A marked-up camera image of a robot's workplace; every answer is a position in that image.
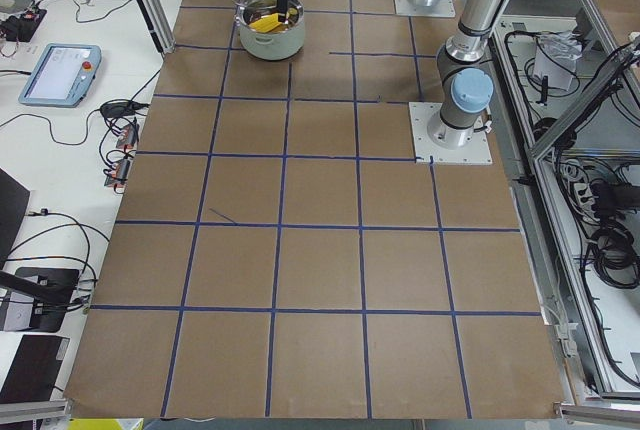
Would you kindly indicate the yellow corn cob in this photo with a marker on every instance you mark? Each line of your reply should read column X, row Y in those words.
column 269, row 24

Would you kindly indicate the pale green cooking pot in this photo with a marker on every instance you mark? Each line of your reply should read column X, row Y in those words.
column 280, row 43

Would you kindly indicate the blue teach pendant near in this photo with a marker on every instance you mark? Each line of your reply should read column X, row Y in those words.
column 62, row 76

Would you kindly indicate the crumpled white paper bag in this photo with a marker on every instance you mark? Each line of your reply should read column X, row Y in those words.
column 556, row 59

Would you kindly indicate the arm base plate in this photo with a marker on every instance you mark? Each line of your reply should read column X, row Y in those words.
column 436, row 143
column 425, row 8

